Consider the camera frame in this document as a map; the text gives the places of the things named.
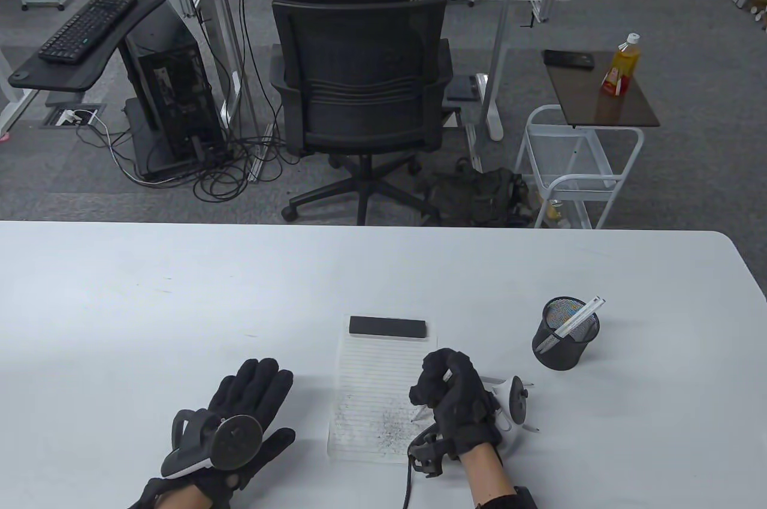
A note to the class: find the person's left hand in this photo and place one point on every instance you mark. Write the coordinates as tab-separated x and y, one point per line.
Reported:
259	390

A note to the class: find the person's right hand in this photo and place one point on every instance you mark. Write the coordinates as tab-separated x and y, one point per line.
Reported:
461	413

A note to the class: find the blue-capped white mechanical pencil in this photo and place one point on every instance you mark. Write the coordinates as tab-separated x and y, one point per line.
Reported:
420	412

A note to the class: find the yellow-capped white mechanical pencil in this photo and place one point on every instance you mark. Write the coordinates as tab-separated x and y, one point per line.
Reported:
491	378

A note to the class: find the green-capped white mechanical pencil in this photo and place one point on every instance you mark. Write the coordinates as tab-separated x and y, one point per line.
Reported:
530	427

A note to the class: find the person's left forearm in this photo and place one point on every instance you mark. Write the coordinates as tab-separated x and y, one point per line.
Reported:
186	500

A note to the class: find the black white tracking controller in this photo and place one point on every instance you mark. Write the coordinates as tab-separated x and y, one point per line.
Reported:
519	401
238	443

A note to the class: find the lined white paper sheet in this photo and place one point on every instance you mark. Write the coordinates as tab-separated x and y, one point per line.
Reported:
371	377

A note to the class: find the black rectangular block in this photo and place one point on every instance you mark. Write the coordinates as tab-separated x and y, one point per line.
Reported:
386	327

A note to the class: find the black mesh pen holder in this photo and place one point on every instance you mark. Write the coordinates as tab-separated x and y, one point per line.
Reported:
563	353

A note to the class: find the dark olive backpack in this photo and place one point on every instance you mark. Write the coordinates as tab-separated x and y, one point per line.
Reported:
479	197

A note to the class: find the small yellow bottle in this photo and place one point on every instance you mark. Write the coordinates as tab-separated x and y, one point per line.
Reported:
554	214

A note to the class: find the black computer tower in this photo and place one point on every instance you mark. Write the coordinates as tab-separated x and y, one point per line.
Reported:
174	95

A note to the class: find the black mesh office chair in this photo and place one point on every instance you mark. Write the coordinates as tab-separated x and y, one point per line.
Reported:
359	89

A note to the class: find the brown side table top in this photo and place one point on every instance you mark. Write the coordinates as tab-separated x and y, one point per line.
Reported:
575	95

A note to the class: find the grey floor socket box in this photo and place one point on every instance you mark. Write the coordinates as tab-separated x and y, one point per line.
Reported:
60	116

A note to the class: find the black smartphone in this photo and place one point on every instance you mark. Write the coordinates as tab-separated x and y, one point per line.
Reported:
568	59

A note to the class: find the black keyboard tray table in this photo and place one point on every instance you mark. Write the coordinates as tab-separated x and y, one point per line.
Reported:
54	74

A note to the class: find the yellow drink bottle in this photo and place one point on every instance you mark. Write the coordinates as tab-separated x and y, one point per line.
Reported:
622	62

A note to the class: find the black keyboard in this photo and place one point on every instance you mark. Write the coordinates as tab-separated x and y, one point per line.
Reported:
87	26

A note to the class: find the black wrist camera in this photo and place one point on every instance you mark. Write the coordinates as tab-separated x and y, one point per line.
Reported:
428	458

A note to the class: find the white desk frame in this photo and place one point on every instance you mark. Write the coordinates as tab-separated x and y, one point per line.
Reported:
18	107

